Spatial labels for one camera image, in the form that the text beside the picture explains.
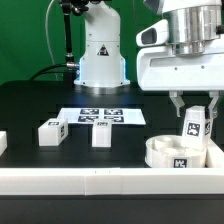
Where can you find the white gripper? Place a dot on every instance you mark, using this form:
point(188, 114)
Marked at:
point(158, 69)

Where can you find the white round stool seat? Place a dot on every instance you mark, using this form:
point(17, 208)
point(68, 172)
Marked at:
point(165, 151)

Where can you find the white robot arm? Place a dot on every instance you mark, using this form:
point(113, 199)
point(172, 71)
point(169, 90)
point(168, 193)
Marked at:
point(184, 51)

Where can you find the paper sheet with markers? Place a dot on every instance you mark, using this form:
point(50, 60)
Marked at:
point(88, 115)

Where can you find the white U-shaped fence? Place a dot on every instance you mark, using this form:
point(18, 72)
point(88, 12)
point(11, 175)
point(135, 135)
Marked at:
point(117, 181)

